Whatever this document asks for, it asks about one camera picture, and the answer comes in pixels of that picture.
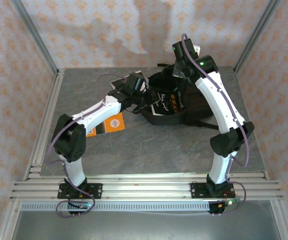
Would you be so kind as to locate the black backpack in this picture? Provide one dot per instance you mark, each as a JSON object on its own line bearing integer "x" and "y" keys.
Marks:
{"x": 198, "y": 110}

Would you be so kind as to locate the aluminium corner post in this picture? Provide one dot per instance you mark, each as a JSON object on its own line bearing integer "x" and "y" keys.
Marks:
{"x": 256, "y": 35}
{"x": 35, "y": 35}

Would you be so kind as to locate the grey metal sheet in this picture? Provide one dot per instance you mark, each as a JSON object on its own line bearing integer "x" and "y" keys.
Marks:
{"x": 146, "y": 227}

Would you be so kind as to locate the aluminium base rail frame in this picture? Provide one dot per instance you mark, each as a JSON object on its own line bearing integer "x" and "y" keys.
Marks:
{"x": 146, "y": 187}

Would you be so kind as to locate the small circuit board green LED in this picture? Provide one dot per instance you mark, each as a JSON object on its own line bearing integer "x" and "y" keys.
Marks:
{"x": 83, "y": 205}
{"x": 227, "y": 203}

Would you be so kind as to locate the dark book with brown cover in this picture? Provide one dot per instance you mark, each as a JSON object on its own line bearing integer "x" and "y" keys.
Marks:
{"x": 117, "y": 83}

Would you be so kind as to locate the black book with orange title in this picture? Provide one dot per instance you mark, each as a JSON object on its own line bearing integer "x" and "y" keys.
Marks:
{"x": 167, "y": 98}

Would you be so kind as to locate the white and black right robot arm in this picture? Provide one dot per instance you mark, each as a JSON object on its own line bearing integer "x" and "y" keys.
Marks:
{"x": 216, "y": 100}

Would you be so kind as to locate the aluminium table side rail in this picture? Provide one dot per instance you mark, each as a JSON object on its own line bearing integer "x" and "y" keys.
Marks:
{"x": 54, "y": 90}

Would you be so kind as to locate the orange paperback book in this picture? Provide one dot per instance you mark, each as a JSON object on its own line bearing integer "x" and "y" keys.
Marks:
{"x": 113, "y": 125}

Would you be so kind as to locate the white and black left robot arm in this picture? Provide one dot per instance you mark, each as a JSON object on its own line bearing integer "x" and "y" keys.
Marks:
{"x": 96, "y": 115}

